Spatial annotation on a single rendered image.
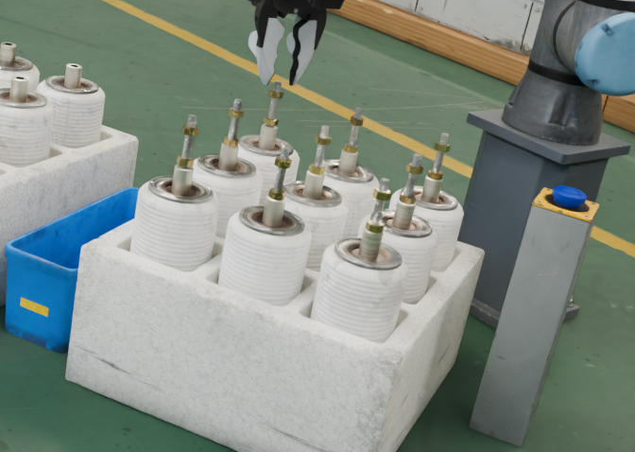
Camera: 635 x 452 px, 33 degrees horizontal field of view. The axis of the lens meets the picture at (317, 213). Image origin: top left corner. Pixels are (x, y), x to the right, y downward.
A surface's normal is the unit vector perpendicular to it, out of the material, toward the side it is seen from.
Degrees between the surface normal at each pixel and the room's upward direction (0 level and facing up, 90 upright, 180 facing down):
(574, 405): 0
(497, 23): 90
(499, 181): 90
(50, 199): 90
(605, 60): 97
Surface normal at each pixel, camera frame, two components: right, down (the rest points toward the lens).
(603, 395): 0.19, -0.91
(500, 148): -0.72, 0.12
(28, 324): -0.39, 0.30
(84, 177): 0.89, 0.32
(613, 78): 0.07, 0.48
